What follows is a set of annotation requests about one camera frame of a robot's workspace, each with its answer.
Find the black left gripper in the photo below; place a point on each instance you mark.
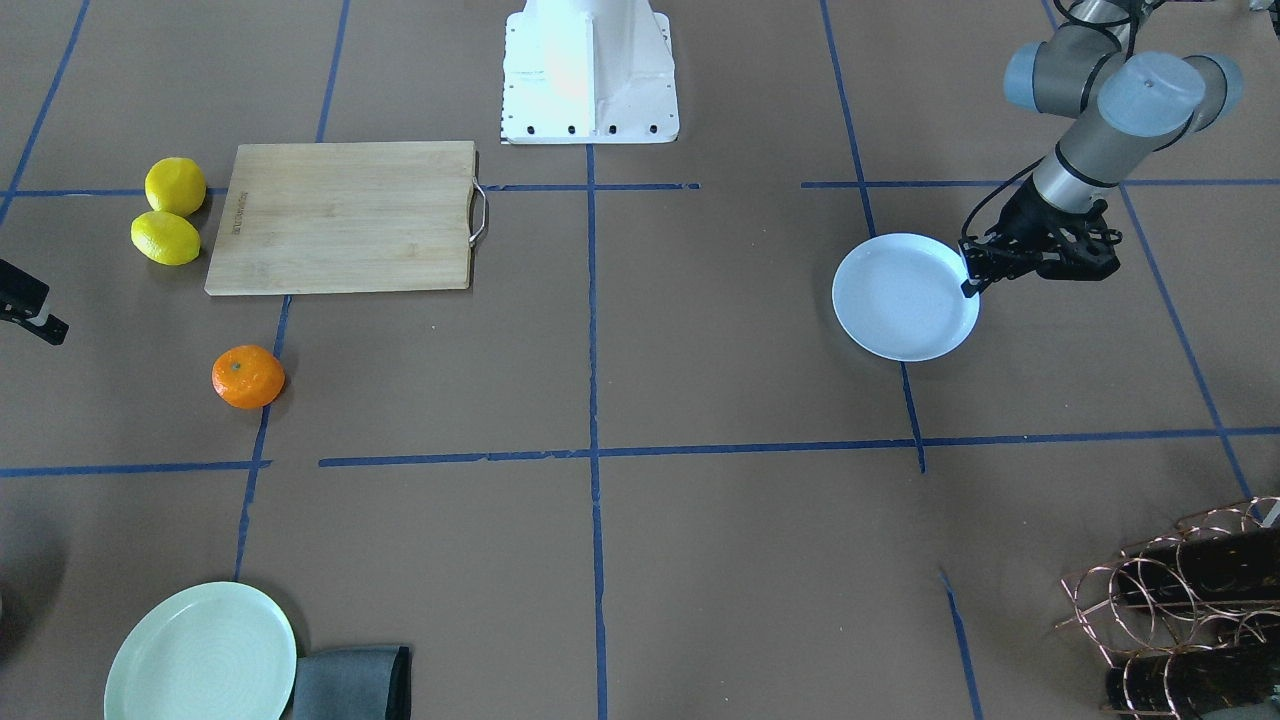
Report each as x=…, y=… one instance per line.
x=1021, y=226

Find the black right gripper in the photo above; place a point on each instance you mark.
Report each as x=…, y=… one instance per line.
x=22, y=299

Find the light blue plate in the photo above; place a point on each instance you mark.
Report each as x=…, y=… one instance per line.
x=900, y=296

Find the orange fruit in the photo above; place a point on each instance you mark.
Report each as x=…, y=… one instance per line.
x=248, y=377

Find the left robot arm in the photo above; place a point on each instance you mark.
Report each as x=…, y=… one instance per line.
x=1123, y=106

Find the light green plate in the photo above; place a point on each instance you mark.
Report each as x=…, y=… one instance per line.
x=218, y=650

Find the yellow lemon near board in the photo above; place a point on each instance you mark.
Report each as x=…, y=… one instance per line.
x=165, y=238

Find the yellow lemon outer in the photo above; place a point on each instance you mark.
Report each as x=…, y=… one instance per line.
x=176, y=185

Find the wooden cutting board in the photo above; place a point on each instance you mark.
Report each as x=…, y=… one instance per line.
x=360, y=217

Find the dark wine bottle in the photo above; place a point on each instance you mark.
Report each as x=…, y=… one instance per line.
x=1197, y=684
x=1228, y=572

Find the grey folded cloth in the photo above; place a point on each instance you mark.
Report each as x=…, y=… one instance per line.
x=366, y=682

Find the copper wire bottle rack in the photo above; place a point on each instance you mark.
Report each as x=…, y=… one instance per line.
x=1187, y=623

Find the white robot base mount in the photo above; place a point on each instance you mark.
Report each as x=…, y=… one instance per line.
x=588, y=72

